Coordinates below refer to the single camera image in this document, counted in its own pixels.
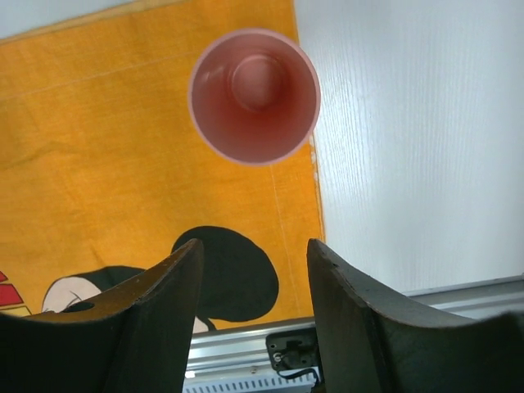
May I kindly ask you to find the pink plastic cup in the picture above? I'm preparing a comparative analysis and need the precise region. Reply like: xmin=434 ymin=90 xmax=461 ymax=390
xmin=187 ymin=28 xmax=321 ymax=166

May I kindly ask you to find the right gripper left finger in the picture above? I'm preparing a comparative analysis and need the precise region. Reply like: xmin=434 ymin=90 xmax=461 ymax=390
xmin=1 ymin=239 xmax=204 ymax=392

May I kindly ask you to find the perforated grey cable duct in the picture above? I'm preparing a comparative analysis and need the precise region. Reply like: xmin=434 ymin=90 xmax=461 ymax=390
xmin=183 ymin=375 xmax=314 ymax=393

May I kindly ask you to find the aluminium mounting rail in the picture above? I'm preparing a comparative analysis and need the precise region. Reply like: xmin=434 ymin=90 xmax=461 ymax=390
xmin=184 ymin=276 xmax=523 ymax=386

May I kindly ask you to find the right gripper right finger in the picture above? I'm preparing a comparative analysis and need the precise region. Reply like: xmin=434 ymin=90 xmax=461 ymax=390
xmin=307 ymin=239 xmax=523 ymax=392

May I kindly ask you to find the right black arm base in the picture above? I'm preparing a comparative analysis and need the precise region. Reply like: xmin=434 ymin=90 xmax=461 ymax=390
xmin=265 ymin=327 xmax=321 ymax=386

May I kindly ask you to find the orange Mickey Mouse placemat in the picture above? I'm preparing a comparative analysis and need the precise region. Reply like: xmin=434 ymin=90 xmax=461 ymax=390
xmin=1 ymin=1 xmax=323 ymax=332

